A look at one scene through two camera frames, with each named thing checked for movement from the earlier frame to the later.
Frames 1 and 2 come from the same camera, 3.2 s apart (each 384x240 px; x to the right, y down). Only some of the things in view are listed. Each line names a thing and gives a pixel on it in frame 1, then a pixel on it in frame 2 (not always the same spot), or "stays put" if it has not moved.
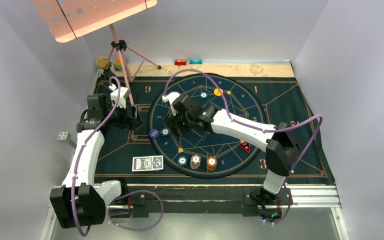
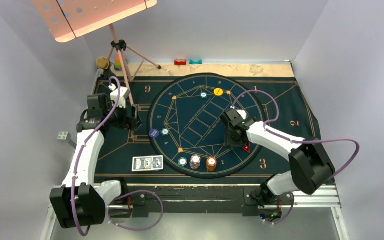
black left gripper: (131, 123) stays put
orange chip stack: (211, 164) stays put
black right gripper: (173, 120) → (229, 141)
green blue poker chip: (165, 131) stays put
